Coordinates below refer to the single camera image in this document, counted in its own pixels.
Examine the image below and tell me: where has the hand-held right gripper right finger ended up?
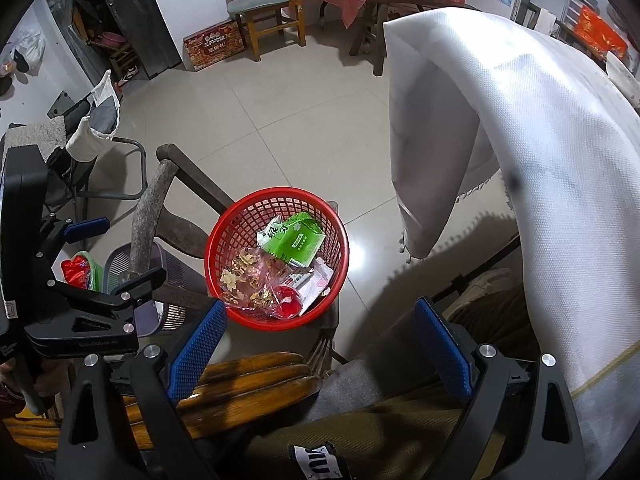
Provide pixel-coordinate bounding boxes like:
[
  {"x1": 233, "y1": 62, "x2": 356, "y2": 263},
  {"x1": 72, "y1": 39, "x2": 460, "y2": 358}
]
[{"x1": 413, "y1": 296, "x2": 587, "y2": 480}]

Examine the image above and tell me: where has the grey plastic bag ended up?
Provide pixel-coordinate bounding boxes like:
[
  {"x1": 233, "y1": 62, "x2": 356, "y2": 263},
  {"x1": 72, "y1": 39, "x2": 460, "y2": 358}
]
[{"x1": 0, "y1": 27, "x2": 47, "y2": 77}]

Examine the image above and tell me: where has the beige towel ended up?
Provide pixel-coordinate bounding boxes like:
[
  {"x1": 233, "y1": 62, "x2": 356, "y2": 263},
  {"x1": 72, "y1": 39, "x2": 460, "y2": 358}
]
[{"x1": 0, "y1": 115, "x2": 69, "y2": 162}]

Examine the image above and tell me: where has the wooden chair grey cushion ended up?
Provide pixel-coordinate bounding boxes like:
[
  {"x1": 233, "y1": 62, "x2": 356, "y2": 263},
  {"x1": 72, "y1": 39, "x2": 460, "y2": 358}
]
[{"x1": 220, "y1": 0, "x2": 307, "y2": 63}]

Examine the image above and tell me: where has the white grey cloth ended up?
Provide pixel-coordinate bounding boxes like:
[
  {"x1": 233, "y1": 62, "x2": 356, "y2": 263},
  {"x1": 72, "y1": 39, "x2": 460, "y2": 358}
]
[{"x1": 65, "y1": 69, "x2": 122, "y2": 162}]

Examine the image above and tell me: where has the red plastic piece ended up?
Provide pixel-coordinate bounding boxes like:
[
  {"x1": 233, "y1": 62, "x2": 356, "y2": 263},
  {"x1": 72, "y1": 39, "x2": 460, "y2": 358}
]
[{"x1": 272, "y1": 285, "x2": 305, "y2": 319}]

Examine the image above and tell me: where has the red foil bag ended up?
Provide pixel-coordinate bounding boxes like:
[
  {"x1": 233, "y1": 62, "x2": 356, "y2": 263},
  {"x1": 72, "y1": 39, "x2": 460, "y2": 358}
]
[{"x1": 61, "y1": 252, "x2": 105, "y2": 292}]

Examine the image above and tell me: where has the green and white packet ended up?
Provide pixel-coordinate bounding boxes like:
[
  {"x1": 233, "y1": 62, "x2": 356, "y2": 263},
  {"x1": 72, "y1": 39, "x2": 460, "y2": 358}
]
[{"x1": 256, "y1": 211, "x2": 327, "y2": 268}]

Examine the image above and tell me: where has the red plastic basket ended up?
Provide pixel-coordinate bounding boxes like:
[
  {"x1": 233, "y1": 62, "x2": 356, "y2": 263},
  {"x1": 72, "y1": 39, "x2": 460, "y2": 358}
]
[{"x1": 204, "y1": 186, "x2": 350, "y2": 333}]

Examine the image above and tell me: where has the dark wooden chair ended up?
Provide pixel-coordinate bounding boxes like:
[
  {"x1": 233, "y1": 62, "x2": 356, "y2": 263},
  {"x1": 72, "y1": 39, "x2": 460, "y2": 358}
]
[{"x1": 131, "y1": 143, "x2": 342, "y2": 352}]

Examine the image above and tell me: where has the person's left hand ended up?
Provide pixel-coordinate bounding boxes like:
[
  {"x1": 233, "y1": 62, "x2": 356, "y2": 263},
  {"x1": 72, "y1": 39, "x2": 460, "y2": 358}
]
[{"x1": 34, "y1": 359, "x2": 77, "y2": 400}]

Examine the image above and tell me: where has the white and grey tablecloth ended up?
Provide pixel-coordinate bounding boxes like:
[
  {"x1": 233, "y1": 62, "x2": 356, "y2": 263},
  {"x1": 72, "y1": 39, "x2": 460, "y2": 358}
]
[{"x1": 382, "y1": 6, "x2": 640, "y2": 480}]

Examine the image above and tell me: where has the clear snack bag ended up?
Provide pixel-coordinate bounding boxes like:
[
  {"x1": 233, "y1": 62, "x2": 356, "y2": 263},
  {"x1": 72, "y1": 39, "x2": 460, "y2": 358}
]
[{"x1": 220, "y1": 247, "x2": 304, "y2": 320}]

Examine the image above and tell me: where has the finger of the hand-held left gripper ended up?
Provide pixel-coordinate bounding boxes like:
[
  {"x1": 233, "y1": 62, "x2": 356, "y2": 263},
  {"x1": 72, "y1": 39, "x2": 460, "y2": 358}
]
[
  {"x1": 35, "y1": 216, "x2": 112, "y2": 261},
  {"x1": 22, "y1": 267, "x2": 169, "y2": 361}
]

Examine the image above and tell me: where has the dark wooden bench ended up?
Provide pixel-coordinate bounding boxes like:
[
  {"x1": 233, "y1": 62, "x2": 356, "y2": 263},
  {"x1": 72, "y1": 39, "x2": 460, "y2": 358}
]
[{"x1": 349, "y1": 0, "x2": 484, "y2": 77}]

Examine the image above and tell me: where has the wooden slatted chair seat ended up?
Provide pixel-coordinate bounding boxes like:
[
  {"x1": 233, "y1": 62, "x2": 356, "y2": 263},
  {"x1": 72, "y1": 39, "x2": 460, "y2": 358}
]
[{"x1": 0, "y1": 351, "x2": 324, "y2": 454}]

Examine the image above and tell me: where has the printed cardboard box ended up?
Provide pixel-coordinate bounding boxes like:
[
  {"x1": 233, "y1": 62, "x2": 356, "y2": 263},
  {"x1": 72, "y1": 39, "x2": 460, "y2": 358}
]
[{"x1": 182, "y1": 19, "x2": 247, "y2": 72}]

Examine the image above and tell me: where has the white bowl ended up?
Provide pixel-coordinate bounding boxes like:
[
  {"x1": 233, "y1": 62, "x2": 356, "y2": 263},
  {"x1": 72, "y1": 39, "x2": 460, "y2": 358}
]
[{"x1": 604, "y1": 50, "x2": 640, "y2": 107}]

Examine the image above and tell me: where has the black office chair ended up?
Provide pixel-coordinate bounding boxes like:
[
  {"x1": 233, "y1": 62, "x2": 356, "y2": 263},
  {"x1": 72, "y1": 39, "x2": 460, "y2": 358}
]
[{"x1": 0, "y1": 70, "x2": 149, "y2": 211}]

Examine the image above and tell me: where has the white printed wrapper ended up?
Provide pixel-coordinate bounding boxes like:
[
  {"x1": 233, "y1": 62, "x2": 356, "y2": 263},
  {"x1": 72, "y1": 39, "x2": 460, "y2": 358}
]
[{"x1": 287, "y1": 256, "x2": 335, "y2": 311}]

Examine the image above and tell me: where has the red gift box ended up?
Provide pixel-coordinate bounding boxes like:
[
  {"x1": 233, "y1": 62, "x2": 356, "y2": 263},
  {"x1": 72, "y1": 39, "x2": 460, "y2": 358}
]
[{"x1": 571, "y1": 4, "x2": 630, "y2": 60}]

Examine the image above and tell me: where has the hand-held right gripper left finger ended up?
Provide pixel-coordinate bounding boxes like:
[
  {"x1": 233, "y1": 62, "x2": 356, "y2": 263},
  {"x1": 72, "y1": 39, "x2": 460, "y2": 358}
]
[{"x1": 54, "y1": 299, "x2": 229, "y2": 480}]

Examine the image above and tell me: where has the small wooden rack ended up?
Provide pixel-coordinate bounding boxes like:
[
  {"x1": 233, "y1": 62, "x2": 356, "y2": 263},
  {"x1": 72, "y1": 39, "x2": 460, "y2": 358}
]
[{"x1": 520, "y1": 1, "x2": 609, "y2": 61}]

